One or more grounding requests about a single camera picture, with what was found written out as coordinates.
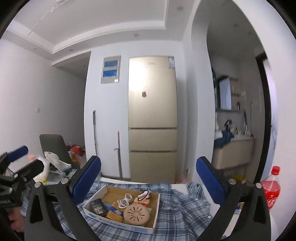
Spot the dark grey chair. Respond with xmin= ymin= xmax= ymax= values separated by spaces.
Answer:
xmin=39 ymin=134 xmax=80 ymax=169

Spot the grey mop handle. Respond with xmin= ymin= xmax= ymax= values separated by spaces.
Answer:
xmin=92 ymin=110 xmax=98 ymax=156

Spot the beige vanity cabinet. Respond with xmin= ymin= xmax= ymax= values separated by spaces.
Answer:
xmin=212 ymin=137 xmax=254 ymax=170

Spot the white pink plush toy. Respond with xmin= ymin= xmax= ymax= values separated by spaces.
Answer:
xmin=137 ymin=190 xmax=150 ymax=202

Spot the orange blue cigarette pack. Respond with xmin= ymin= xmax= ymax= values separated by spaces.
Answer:
xmin=106 ymin=206 xmax=124 ymax=223

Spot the beige refrigerator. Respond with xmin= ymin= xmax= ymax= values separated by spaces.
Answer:
xmin=128 ymin=56 xmax=178 ymax=183

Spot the white cable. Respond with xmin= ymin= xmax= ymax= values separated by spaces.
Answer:
xmin=117 ymin=193 xmax=134 ymax=209

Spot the dark blue cloth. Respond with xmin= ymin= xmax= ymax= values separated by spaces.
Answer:
xmin=214 ymin=131 xmax=234 ymax=149

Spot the blue plaid shirt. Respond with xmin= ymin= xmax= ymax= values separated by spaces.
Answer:
xmin=82 ymin=177 xmax=212 ymax=240

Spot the white plastic bag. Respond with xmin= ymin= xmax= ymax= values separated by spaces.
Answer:
xmin=29 ymin=151 xmax=73 ymax=184

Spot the grey wall electrical panel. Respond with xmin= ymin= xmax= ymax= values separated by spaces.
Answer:
xmin=101 ymin=56 xmax=121 ymax=84

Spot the red soda bottle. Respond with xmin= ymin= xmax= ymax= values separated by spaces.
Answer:
xmin=260 ymin=166 xmax=280 ymax=210

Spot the white cardboard box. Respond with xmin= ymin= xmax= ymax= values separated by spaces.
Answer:
xmin=83 ymin=183 xmax=161 ymax=235

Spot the black small box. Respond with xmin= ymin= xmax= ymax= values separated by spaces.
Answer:
xmin=90 ymin=198 xmax=107 ymax=217

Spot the red-grey broom handle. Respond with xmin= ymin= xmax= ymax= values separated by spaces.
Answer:
xmin=114 ymin=131 xmax=123 ymax=180

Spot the pink round perforated disc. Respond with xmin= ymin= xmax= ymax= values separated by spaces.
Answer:
xmin=123 ymin=203 xmax=150 ymax=226

